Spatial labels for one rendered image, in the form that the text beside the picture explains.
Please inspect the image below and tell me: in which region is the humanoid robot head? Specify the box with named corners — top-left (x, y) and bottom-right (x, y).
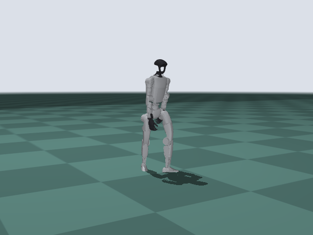
top-left (154, 59), bottom-right (167, 77)

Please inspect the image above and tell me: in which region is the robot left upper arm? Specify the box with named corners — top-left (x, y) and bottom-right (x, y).
top-left (164, 78), bottom-right (170, 99)

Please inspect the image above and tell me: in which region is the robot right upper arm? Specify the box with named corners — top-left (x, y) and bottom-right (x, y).
top-left (145, 77), bottom-right (154, 102)

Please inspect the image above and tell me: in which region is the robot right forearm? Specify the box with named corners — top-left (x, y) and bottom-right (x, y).
top-left (146, 96), bottom-right (153, 118)

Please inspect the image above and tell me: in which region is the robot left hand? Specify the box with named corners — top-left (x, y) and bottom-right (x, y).
top-left (155, 110), bottom-right (165, 124)

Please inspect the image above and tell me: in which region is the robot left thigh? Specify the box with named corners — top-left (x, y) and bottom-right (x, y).
top-left (159, 110), bottom-right (173, 146)

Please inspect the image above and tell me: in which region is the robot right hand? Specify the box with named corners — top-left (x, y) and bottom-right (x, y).
top-left (148, 114), bottom-right (158, 131)

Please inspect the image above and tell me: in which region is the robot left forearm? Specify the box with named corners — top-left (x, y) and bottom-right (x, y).
top-left (161, 98), bottom-right (168, 110)

